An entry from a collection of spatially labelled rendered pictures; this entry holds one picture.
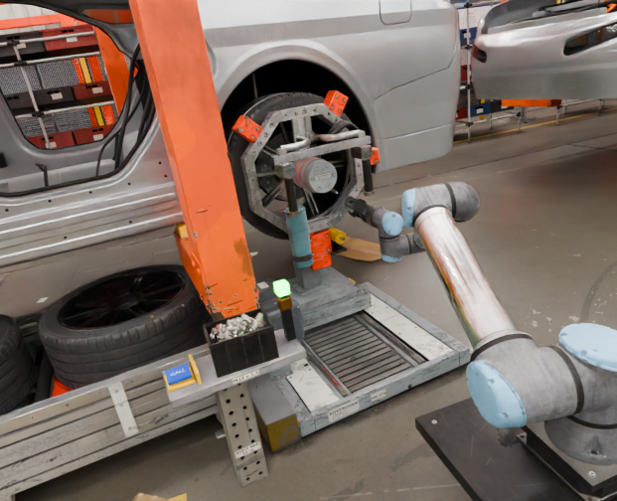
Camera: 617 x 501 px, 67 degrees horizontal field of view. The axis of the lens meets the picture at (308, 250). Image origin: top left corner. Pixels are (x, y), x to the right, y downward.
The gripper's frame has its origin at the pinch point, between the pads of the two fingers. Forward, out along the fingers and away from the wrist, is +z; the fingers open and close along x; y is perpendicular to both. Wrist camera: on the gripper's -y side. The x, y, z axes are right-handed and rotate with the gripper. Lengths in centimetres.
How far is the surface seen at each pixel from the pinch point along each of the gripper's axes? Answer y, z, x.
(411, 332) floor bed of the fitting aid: 44, -36, -35
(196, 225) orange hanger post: -72, -50, -39
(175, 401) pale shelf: -57, -72, -84
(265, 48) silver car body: -71, 2, 31
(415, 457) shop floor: 23, -89, -67
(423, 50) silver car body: -9, 2, 79
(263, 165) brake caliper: -42.8, 9.2, -7.2
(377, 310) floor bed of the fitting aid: 43, -9, -36
